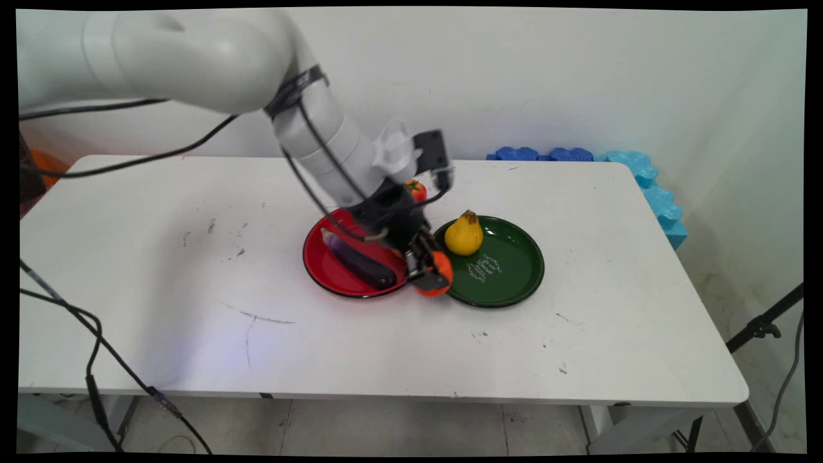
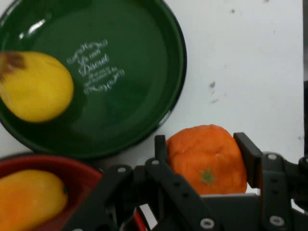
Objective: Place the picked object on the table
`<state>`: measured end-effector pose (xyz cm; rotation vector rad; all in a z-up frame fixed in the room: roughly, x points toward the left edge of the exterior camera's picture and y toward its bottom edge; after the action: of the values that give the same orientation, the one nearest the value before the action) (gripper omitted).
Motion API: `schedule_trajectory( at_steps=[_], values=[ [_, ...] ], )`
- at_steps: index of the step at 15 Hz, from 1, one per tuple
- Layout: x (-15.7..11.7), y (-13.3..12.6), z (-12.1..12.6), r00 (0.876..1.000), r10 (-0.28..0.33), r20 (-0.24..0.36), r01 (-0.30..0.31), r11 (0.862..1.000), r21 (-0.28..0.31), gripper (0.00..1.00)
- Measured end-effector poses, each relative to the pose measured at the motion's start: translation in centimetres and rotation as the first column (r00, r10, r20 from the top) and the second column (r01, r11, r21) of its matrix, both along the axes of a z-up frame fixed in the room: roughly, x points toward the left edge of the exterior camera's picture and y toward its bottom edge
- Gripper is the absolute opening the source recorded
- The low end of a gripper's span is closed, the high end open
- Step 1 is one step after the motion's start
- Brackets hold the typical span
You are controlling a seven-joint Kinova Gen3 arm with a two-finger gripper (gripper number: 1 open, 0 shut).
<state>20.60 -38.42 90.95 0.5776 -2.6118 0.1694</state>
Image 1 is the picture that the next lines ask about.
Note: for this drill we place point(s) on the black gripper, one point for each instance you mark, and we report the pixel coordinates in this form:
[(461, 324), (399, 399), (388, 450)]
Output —
[(392, 212)]

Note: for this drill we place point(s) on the orange fruit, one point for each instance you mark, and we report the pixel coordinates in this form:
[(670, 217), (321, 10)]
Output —
[(445, 263)]

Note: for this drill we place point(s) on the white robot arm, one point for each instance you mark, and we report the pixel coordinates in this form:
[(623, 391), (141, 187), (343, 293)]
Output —
[(193, 58)]

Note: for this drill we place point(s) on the yellow toy pear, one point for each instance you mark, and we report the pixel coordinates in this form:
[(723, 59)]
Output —
[(464, 236)]

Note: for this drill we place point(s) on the dark purple toy eggplant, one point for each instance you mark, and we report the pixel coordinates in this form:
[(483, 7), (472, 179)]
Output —
[(366, 267)]

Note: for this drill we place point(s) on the red toy tomato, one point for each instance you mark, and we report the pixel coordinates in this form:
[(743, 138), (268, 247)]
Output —
[(418, 191)]

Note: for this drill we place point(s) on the dark green round plate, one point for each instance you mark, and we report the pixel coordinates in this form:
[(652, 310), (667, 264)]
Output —
[(514, 257)]

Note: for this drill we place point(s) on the red round plate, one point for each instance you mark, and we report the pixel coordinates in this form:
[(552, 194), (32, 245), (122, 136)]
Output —
[(321, 257)]

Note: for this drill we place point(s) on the dark blue foam piece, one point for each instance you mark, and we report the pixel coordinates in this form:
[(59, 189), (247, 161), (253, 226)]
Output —
[(516, 154), (571, 154)]

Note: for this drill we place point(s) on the light blue foam piece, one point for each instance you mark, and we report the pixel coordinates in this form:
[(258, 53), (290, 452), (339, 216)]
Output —
[(676, 235), (627, 164), (662, 206)]

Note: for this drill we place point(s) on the white table leg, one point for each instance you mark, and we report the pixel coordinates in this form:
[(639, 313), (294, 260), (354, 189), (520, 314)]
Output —
[(71, 418), (633, 427)]

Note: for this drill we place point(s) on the black tripod leg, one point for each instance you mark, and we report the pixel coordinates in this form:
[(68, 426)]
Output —
[(762, 326)]

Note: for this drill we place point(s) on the orange background object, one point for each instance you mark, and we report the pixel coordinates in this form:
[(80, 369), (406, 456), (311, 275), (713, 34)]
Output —
[(45, 164)]

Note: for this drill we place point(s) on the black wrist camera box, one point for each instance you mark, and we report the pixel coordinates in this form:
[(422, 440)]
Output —
[(432, 153)]

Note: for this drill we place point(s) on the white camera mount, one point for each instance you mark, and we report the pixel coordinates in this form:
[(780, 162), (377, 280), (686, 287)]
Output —
[(393, 153)]

